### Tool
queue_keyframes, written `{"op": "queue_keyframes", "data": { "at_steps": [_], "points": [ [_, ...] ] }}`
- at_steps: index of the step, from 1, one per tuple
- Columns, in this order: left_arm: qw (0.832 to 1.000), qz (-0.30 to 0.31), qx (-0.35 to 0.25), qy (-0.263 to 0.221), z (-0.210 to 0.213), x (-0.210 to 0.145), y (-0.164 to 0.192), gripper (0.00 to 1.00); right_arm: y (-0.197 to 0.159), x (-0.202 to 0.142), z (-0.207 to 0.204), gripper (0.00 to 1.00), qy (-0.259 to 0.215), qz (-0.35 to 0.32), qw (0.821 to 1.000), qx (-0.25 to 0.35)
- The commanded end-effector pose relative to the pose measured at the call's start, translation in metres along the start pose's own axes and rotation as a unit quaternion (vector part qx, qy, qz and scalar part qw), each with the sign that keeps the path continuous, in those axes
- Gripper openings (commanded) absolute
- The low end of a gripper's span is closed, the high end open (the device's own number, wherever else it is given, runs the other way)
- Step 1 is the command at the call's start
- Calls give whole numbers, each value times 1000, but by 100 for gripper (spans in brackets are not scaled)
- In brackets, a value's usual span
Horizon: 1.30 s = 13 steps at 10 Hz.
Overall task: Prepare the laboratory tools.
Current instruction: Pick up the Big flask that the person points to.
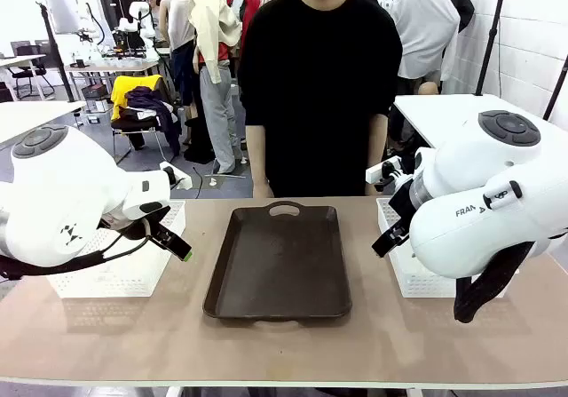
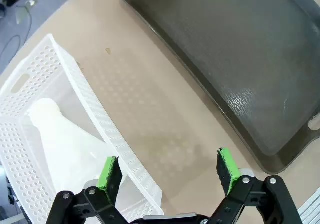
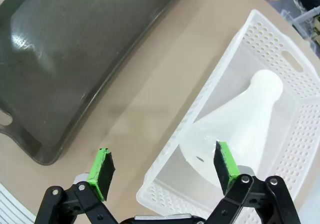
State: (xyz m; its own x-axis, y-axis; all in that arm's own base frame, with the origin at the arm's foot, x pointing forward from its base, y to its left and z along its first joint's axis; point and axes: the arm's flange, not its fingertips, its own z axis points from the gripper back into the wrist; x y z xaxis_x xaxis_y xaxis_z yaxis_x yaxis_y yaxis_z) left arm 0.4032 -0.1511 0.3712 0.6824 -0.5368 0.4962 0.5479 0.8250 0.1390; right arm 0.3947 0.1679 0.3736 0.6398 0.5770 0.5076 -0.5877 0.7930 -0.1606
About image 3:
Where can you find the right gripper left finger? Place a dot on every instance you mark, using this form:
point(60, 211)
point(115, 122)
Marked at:
point(101, 179)

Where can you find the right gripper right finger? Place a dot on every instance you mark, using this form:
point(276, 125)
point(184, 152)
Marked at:
point(225, 164)

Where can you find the white plastic conical flask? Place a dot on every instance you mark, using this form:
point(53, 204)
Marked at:
point(240, 113)

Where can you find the white ribbed panel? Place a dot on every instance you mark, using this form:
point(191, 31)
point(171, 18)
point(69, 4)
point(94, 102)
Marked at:
point(12, 206)

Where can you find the white perforated basket with label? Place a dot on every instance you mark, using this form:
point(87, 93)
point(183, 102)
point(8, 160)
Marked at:
point(287, 48)

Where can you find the dark brown plastic tray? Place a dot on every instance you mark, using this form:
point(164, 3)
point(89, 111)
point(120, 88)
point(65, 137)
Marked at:
point(62, 46)

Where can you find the clear plastic storage box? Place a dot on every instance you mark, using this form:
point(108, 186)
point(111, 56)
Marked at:
point(303, 23)

